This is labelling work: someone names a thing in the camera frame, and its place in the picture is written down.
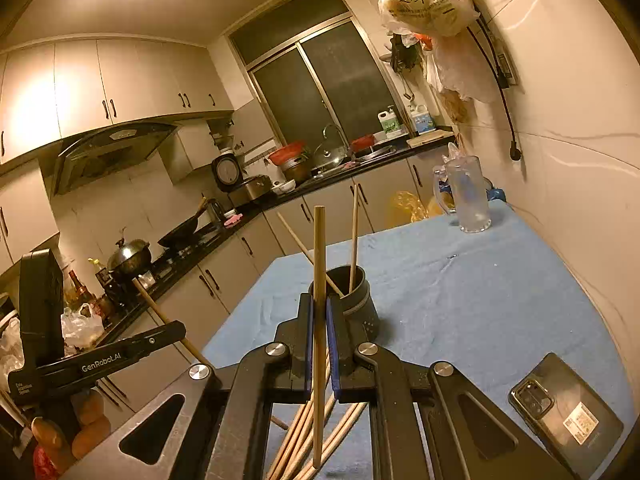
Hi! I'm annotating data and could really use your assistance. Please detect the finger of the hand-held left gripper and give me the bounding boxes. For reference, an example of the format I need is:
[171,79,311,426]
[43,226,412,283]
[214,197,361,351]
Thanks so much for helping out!
[134,321,187,363]

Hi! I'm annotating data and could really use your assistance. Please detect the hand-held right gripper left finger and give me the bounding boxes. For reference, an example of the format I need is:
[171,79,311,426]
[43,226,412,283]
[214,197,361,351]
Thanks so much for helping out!
[60,292,316,480]

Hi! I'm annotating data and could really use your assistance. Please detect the white upper kitchen cabinets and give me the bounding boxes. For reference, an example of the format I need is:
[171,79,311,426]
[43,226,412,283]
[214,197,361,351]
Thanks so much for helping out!
[0,37,236,166]

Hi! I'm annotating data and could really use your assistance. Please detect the green label detergent bottle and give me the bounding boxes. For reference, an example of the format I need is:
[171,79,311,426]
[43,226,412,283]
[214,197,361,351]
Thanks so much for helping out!
[377,105,403,138]

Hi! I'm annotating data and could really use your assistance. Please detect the white kitchen cabinets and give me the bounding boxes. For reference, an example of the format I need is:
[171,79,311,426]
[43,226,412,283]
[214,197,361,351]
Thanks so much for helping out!
[95,152,451,406]
[0,37,236,166]

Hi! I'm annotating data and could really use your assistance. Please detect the steel pot with lid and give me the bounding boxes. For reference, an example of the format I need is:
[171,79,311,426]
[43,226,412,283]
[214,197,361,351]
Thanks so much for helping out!
[106,239,152,276]

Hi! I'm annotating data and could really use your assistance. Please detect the kitchen window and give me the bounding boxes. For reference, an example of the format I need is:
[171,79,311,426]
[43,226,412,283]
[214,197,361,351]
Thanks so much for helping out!
[227,0,416,148]

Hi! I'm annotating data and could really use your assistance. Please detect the red plastic basin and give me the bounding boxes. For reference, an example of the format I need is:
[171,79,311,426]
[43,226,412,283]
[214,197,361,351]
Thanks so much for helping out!
[268,142,306,167]

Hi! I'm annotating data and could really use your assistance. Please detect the blue label detergent bottle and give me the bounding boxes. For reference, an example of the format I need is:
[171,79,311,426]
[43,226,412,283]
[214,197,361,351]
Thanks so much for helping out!
[407,104,436,133]

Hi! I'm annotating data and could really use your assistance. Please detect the black smartphone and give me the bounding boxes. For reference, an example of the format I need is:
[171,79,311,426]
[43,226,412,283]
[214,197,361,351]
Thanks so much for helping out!
[507,352,625,478]

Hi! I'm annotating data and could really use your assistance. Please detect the translucent plastic bag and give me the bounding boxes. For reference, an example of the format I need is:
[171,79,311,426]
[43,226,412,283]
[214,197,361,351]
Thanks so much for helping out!
[425,32,498,103]

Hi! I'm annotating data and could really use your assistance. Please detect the black kitchen countertop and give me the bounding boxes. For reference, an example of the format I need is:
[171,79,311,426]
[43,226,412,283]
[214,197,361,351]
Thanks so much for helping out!
[95,135,458,346]

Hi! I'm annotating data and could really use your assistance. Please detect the black range hood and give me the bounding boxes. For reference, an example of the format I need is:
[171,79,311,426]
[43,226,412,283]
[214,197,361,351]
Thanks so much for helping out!
[50,122,181,196]

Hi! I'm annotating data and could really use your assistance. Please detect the chrome faucet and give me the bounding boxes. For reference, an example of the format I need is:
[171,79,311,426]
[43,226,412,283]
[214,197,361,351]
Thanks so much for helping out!
[322,122,351,158]

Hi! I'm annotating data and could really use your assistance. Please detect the wooden cutting board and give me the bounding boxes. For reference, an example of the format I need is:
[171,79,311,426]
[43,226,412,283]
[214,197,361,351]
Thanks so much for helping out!
[406,130,456,148]

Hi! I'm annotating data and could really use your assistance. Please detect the white plastic bag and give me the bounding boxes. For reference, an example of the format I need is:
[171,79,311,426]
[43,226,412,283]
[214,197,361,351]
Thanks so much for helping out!
[60,302,103,351]

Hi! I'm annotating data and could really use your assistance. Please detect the hanging dark utensils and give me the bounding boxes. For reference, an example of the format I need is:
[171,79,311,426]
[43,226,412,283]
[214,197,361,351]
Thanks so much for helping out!
[390,32,426,73]

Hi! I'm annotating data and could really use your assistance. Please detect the black wok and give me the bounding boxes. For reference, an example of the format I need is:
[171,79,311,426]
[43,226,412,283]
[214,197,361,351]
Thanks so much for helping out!
[157,212,213,251]

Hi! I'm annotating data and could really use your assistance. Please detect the wooden chopstick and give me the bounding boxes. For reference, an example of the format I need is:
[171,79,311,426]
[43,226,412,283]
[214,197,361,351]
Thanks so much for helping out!
[276,211,346,297]
[312,205,327,467]
[349,184,360,292]
[132,279,213,367]

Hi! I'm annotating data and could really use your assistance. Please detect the glass pot lid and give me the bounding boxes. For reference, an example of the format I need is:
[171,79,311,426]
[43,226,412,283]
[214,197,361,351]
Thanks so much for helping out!
[312,142,347,171]

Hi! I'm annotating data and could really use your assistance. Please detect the blue tablecloth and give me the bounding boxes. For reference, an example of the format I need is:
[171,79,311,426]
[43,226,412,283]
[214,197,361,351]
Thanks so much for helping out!
[202,199,636,480]

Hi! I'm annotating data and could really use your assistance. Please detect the rice cooker with open lid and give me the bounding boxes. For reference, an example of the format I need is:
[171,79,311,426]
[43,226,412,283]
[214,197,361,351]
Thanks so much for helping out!
[211,154,273,208]

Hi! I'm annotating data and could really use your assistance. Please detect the person's left hand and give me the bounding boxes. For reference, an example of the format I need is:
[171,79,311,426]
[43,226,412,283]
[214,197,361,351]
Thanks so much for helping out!
[31,387,112,476]

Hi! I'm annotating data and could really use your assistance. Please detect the white lower kitchen cabinets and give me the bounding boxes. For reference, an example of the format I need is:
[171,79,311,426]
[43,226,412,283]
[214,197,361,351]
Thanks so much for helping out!
[95,152,451,406]

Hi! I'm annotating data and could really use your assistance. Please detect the clear glass pitcher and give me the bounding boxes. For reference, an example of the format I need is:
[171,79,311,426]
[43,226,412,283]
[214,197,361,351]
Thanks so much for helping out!
[432,155,493,233]

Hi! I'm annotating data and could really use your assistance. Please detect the black cable with plug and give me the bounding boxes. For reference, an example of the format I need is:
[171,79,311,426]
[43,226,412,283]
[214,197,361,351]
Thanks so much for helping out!
[465,10,523,162]

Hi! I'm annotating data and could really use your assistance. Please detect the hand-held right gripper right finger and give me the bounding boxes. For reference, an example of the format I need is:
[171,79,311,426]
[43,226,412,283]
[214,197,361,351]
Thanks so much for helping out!
[326,294,576,480]

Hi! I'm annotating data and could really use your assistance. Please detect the wall power strip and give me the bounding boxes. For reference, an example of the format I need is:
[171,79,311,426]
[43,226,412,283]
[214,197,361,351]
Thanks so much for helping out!
[492,35,518,86]

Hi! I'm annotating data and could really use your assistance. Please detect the dark grey chopstick holder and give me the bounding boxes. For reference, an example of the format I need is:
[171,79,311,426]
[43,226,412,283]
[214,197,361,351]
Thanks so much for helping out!
[307,266,382,341]

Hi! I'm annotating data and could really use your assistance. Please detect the yellow plastic bag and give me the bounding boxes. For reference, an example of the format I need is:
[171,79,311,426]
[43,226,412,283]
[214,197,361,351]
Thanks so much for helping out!
[390,190,431,226]

